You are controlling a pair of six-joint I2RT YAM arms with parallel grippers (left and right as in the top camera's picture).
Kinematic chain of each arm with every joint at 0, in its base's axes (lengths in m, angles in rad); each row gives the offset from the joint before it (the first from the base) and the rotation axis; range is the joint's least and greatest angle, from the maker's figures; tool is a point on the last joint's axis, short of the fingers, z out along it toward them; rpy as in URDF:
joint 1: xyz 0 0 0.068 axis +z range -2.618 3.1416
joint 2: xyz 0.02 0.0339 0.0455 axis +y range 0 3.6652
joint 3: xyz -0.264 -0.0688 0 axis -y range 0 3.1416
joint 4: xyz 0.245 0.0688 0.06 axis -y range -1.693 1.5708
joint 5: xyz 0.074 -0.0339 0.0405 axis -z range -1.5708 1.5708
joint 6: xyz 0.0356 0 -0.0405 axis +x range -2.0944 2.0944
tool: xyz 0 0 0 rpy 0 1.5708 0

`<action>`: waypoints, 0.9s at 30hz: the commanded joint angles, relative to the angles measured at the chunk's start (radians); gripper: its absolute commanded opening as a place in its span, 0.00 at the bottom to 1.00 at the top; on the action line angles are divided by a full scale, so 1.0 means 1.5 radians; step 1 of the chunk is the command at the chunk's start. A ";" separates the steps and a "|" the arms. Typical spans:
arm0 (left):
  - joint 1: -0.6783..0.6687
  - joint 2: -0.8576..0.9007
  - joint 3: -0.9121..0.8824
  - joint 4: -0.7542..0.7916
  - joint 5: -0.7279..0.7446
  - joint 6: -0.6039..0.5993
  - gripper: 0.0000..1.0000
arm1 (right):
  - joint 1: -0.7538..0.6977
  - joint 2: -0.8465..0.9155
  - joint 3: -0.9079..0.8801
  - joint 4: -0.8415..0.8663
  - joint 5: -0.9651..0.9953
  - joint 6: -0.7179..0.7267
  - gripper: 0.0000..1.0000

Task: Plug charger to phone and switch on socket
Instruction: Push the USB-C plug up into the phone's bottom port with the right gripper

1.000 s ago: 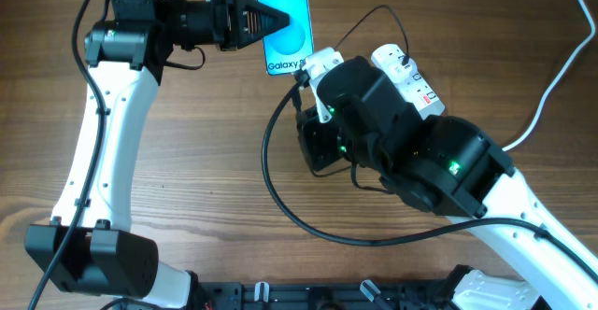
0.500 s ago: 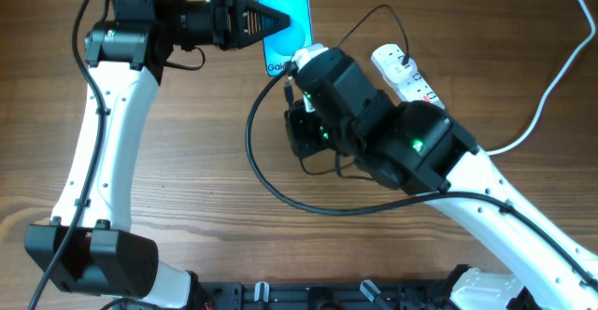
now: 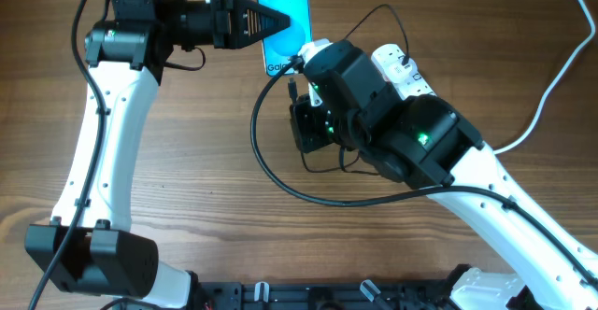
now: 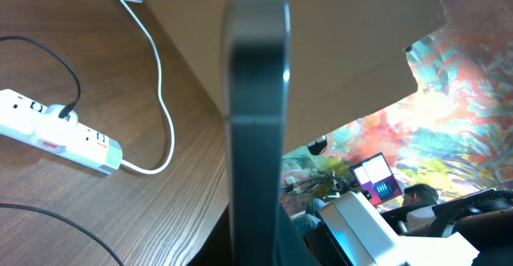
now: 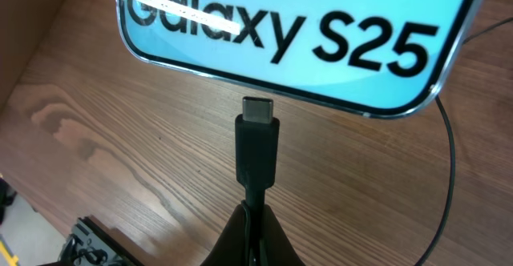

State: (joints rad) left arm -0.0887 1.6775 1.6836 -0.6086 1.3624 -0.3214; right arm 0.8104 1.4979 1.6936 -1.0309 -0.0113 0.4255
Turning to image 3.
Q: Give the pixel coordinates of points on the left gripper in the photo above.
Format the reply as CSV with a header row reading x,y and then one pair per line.
x,y
236,5

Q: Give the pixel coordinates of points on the black mounting rail base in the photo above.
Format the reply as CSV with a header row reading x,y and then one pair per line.
x,y
423,294

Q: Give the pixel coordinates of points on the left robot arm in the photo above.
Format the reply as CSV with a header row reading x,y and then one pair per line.
x,y
88,246

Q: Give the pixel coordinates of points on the smartphone with cyan screen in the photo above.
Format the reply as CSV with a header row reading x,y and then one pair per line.
x,y
293,30

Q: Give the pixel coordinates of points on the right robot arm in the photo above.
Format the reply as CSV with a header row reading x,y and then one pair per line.
x,y
379,105

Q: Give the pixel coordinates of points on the white charger plug adapter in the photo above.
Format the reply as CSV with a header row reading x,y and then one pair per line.
x,y
398,73

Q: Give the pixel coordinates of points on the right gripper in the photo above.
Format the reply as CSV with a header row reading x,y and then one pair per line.
x,y
310,138

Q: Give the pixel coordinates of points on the white power strip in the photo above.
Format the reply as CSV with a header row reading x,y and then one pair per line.
x,y
388,54

